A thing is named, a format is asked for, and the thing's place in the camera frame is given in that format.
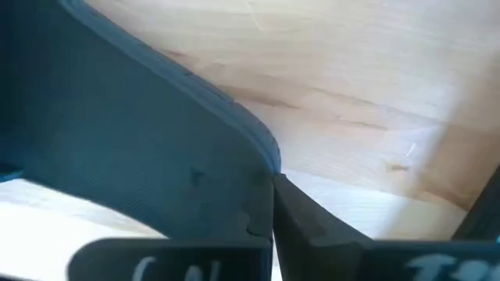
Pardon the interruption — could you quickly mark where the black slide sandal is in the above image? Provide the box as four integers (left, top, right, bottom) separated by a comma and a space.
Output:
0, 0, 283, 240

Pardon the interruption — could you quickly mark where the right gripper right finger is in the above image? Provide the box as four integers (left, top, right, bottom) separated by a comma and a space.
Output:
273, 173, 500, 281

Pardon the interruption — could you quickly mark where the black aluminium table frame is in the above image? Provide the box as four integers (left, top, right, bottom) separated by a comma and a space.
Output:
452, 165, 500, 242

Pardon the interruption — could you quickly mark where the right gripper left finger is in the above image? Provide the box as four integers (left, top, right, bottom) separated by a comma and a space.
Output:
66, 236, 273, 281

